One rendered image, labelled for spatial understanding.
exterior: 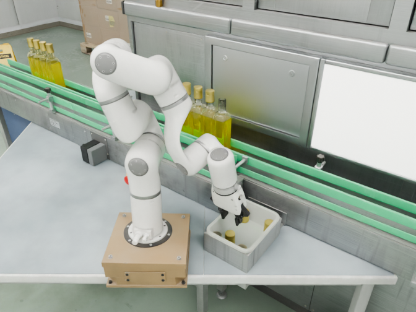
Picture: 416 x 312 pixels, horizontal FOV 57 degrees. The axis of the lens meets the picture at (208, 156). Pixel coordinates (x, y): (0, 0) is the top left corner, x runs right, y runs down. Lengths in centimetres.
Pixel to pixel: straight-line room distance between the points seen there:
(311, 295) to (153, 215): 102
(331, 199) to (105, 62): 82
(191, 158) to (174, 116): 12
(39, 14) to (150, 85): 685
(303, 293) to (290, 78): 105
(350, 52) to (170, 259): 83
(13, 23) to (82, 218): 621
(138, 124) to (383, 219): 79
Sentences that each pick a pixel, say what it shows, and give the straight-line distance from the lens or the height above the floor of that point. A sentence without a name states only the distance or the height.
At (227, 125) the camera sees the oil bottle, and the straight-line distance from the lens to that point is 144.
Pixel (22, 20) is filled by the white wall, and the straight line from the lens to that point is 758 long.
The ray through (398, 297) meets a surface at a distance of 175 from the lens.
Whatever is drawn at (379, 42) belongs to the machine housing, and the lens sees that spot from 127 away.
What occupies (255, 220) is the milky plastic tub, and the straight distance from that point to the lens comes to 140.
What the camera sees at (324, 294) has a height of 26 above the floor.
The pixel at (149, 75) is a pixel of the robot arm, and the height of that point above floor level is 139.
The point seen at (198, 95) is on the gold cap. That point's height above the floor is 114.
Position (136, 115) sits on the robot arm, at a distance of 106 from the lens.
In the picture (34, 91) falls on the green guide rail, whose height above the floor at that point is 95.
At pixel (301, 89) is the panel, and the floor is 120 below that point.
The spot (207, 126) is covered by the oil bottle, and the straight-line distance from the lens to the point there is 147.
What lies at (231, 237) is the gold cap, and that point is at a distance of 129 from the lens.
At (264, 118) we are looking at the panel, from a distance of 150.
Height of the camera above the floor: 171
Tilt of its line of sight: 32 degrees down
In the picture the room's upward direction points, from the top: straight up
